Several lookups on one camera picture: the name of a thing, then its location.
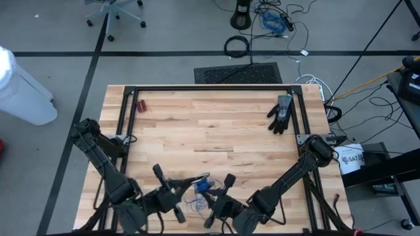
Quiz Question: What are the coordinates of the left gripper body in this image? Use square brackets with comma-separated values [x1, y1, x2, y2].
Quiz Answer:
[149, 163, 187, 224]

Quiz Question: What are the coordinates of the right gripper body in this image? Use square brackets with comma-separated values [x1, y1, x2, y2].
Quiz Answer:
[203, 173, 245, 229]

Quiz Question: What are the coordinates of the blue cord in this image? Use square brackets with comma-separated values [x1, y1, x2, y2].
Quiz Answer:
[182, 176, 227, 214]

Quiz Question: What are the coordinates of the black work glove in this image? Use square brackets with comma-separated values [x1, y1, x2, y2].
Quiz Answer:
[266, 94, 293, 135]

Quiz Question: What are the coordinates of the black floor mat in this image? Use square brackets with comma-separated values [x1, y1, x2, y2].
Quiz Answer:
[194, 62, 284, 85]

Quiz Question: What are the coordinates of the black desk base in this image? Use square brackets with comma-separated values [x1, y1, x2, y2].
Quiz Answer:
[341, 147, 420, 188]

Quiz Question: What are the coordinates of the black stand base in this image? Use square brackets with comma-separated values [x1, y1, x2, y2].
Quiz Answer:
[230, 0, 253, 31]

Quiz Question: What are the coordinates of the white trash bin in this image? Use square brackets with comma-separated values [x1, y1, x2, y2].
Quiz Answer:
[0, 45, 58, 127]

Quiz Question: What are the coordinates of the black power strip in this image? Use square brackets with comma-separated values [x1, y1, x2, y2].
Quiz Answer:
[280, 12, 295, 32]

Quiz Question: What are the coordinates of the black electronic equipment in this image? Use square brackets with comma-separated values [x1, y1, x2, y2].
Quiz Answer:
[402, 55, 420, 106]

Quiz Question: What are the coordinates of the black aluminium table frame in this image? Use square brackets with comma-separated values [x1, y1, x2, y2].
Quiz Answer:
[78, 85, 354, 236]

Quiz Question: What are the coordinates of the black loose cable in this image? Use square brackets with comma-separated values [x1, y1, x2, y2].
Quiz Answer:
[332, 193, 342, 219]

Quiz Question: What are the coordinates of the black coiled cable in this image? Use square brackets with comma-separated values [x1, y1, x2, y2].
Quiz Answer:
[224, 35, 251, 59]

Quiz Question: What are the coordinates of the thick black cable loop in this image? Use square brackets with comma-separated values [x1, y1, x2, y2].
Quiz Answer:
[325, 104, 343, 125]

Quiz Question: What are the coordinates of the white cable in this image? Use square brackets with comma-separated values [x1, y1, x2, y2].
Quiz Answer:
[294, 73, 335, 119]

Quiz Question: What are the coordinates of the blue coiled floor cable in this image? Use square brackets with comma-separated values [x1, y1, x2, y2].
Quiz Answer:
[261, 12, 287, 35]

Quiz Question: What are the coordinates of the thick yellow cable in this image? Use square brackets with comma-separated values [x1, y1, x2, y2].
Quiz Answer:
[327, 56, 420, 103]

